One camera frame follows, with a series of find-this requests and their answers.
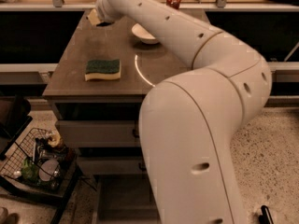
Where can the black wire basket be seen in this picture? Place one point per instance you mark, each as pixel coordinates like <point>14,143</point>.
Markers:
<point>41,145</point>

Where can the white round item in basket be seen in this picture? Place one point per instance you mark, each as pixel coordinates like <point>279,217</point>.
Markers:
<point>48,170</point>

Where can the green yellow sponge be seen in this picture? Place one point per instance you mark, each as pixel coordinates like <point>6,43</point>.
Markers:
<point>103,69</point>

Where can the grey drawer cabinet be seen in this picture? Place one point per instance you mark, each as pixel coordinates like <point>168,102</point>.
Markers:
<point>95,93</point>

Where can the crushed red soda can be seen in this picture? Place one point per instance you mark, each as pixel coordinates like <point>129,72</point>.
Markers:
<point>173,3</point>

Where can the white bowl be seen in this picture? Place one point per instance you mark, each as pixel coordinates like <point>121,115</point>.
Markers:
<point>144,35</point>

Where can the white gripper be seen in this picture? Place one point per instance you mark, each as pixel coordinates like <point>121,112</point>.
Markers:
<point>101,9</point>

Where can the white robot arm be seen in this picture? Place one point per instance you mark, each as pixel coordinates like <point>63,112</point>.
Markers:
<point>187,122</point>

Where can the green item in basket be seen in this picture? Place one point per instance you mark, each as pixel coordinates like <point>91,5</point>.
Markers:
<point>29,170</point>

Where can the top grey drawer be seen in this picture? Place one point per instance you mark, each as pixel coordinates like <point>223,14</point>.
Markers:
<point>98,133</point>

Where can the bottom grey drawer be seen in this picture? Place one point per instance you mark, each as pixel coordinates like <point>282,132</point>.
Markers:
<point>125,199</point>

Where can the blue rxbar blueberry bar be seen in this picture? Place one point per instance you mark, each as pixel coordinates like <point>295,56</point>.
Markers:
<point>104,24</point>

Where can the black object on floor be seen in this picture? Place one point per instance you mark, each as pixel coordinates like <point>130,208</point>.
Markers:
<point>265,217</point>

